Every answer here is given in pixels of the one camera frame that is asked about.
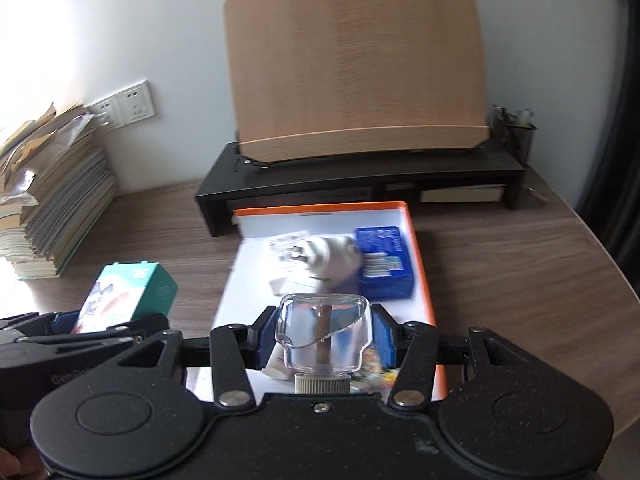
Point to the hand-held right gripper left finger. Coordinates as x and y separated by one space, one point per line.
265 335

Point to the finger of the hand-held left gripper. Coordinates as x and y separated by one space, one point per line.
100 340
65 322

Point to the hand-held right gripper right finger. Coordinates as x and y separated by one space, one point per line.
384 337

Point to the white plastic cylinder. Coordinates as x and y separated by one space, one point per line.
277 366

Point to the red playing card pack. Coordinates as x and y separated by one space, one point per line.
372 375

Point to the orange and white cardboard box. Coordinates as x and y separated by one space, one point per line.
240 285

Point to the clear liquid refill bottle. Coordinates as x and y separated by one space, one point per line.
325 340

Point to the green and white carton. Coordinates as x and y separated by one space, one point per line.
135 290

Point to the blue plastic case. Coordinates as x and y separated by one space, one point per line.
385 260

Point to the white plug-in vaporizer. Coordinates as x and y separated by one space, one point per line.
332 262

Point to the person's left hand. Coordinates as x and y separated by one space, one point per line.
20 467

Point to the stack of books and papers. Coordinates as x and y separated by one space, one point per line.
60 200

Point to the black desk riser shelf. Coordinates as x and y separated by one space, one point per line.
225 190

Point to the black mesh pen holder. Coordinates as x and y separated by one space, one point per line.
517 137

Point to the wooden book stand board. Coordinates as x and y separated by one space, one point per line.
350 70

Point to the white wall socket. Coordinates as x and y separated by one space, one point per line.
135 101
104 112

